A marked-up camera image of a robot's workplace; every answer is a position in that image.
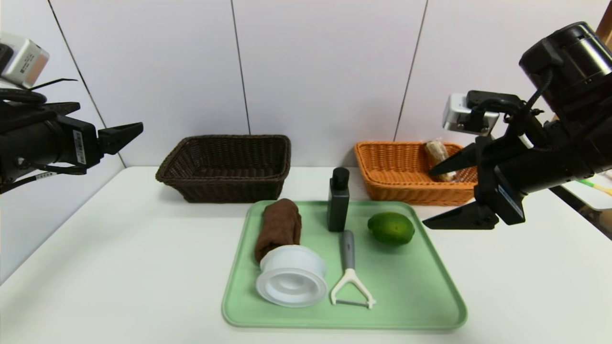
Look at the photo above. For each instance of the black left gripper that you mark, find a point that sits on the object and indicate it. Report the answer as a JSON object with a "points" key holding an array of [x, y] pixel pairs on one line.
{"points": [[82, 143]]}

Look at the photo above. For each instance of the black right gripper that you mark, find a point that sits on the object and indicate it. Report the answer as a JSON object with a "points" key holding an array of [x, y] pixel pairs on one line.
{"points": [[503, 197]]}

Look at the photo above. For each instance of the clear chocolate pack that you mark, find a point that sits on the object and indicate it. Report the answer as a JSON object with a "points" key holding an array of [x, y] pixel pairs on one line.
{"points": [[437, 153]]}

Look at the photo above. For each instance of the green lime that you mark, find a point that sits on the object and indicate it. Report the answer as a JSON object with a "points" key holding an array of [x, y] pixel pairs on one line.
{"points": [[391, 229]]}

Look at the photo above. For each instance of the black pump bottle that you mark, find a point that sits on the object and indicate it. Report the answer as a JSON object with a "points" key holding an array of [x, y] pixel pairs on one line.
{"points": [[338, 205]]}

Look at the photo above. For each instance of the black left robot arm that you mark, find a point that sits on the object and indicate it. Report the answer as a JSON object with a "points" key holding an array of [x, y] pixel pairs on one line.
{"points": [[24, 143]]}

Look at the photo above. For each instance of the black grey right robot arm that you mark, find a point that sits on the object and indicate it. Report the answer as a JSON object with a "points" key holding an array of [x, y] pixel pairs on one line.
{"points": [[573, 71]]}

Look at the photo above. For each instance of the orange wicker basket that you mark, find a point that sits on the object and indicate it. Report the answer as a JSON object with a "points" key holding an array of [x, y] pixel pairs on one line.
{"points": [[392, 167]]}

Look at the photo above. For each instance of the dark brown wicker basket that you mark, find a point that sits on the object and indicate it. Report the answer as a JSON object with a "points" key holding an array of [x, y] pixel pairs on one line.
{"points": [[224, 162]]}

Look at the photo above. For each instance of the light green plastic tray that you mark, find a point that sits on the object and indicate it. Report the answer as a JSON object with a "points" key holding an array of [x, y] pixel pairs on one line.
{"points": [[397, 286]]}

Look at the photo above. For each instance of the white side table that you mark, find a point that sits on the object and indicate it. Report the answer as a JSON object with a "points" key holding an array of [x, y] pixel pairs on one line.
{"points": [[593, 196]]}

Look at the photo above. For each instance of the rolled brown towel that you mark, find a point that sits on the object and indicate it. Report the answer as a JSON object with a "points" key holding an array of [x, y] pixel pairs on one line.
{"points": [[279, 224]]}

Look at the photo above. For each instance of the white round plastic container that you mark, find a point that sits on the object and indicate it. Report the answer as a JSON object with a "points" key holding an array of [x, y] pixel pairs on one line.
{"points": [[291, 282]]}

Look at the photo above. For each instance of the light wooden cabinet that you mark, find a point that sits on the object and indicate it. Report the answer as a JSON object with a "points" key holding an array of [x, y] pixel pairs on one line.
{"points": [[608, 24]]}

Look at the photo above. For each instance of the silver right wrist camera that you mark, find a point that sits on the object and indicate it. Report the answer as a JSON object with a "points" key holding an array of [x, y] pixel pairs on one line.
{"points": [[454, 117]]}

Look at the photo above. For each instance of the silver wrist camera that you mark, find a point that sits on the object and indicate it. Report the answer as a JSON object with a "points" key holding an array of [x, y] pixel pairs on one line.
{"points": [[454, 117], [26, 59]]}

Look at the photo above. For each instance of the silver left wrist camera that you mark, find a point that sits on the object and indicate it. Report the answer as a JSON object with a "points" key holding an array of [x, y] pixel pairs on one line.
{"points": [[26, 59]]}

